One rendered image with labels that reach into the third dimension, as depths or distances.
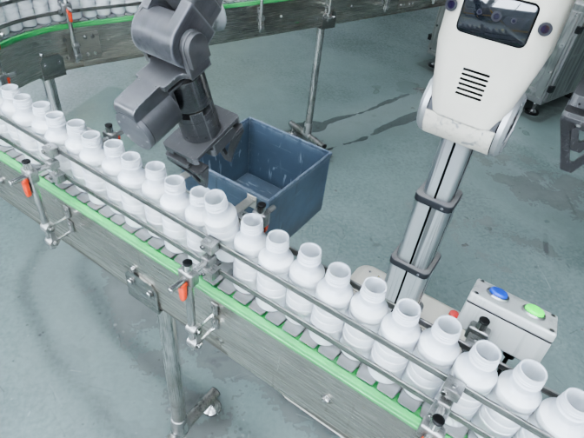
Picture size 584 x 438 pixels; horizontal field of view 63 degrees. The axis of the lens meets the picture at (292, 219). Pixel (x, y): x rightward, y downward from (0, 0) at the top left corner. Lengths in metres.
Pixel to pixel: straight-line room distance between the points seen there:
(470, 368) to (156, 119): 0.53
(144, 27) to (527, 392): 0.67
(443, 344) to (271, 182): 1.03
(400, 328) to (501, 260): 2.07
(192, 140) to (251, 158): 0.95
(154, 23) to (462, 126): 0.79
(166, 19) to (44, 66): 1.60
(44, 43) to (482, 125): 1.64
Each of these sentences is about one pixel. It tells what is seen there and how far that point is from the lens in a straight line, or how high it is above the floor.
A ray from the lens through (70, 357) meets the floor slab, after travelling 2.12.
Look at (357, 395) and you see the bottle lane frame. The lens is 0.85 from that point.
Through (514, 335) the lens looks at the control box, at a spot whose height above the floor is 1.09.
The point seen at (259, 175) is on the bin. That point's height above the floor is 0.74.
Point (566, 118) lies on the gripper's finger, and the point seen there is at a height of 1.46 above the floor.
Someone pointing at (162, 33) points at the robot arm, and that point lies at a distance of 0.59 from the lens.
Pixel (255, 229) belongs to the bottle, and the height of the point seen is 1.16.
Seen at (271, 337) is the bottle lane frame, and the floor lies 0.98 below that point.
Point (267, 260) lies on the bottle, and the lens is 0.80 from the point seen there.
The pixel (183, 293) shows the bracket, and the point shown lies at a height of 1.05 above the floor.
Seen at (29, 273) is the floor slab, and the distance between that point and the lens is 2.48.
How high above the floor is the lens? 1.69
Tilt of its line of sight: 40 degrees down
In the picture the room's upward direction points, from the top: 7 degrees clockwise
